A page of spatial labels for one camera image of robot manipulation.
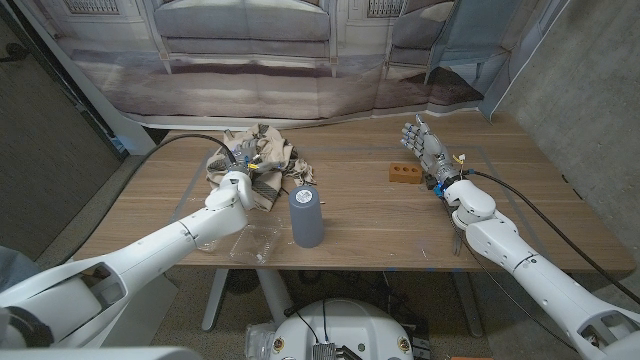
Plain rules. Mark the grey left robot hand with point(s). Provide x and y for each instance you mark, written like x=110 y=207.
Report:
x=244 y=155

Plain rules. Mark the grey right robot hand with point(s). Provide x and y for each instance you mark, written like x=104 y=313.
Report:
x=432 y=147

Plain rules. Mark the beige plaid fringed scarf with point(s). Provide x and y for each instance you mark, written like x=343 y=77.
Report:
x=272 y=145

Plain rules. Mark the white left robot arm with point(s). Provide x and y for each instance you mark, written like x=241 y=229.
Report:
x=150 y=245

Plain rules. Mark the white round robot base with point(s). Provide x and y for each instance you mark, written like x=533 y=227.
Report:
x=350 y=325

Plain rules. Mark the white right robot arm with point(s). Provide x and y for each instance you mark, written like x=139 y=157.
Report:
x=530 y=270

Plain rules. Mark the orange brick block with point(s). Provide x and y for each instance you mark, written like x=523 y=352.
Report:
x=405 y=173

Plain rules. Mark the clear plastic clamshell container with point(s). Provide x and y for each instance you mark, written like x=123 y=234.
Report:
x=257 y=242

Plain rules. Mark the grey upturned cup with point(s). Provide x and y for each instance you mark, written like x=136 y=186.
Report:
x=306 y=220

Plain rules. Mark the printed sofa room backdrop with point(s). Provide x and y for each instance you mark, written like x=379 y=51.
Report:
x=300 y=90

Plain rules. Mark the black round floor object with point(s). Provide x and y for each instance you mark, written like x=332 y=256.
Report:
x=240 y=282

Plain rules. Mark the clear plastic floor box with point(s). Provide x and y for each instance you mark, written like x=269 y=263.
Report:
x=257 y=342

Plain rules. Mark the silver finned module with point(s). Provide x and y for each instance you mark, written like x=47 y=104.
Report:
x=324 y=351

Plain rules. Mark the person's leg in jeans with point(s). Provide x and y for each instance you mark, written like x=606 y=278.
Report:
x=15 y=270

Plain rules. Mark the white table leg frame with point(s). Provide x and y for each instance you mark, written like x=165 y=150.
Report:
x=215 y=305

